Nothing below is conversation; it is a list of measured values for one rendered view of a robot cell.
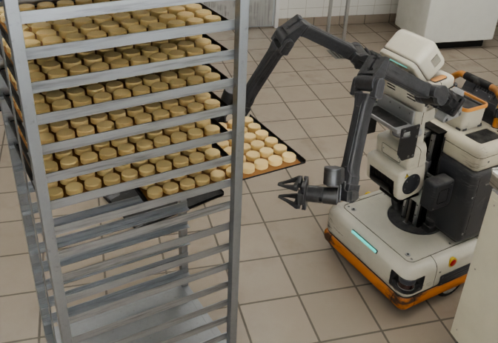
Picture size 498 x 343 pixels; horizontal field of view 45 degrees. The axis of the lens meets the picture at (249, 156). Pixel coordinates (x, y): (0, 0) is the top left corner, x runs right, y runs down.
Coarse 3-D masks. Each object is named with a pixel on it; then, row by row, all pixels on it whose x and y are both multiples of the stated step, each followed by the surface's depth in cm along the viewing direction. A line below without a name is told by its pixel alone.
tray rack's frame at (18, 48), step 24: (24, 48) 141; (24, 72) 143; (24, 96) 146; (24, 120) 149; (24, 168) 180; (48, 192) 162; (24, 216) 213; (48, 216) 165; (48, 240) 169; (48, 264) 175; (48, 312) 238; (120, 312) 255; (168, 312) 256; (48, 336) 242; (96, 336) 243; (120, 336) 244; (168, 336) 245; (192, 336) 245
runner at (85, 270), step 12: (216, 228) 204; (228, 228) 207; (180, 240) 198; (192, 240) 201; (132, 252) 191; (144, 252) 193; (156, 252) 196; (96, 264) 185; (108, 264) 188; (72, 276) 183
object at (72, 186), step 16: (208, 144) 199; (144, 160) 189; (160, 160) 191; (176, 160) 189; (192, 160) 191; (208, 160) 194; (80, 176) 180; (96, 176) 183; (112, 176) 180; (128, 176) 180; (144, 176) 184; (64, 192) 175; (80, 192) 174
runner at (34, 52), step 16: (144, 32) 157; (160, 32) 160; (176, 32) 162; (192, 32) 165; (208, 32) 167; (32, 48) 145; (48, 48) 147; (64, 48) 149; (80, 48) 151; (96, 48) 153
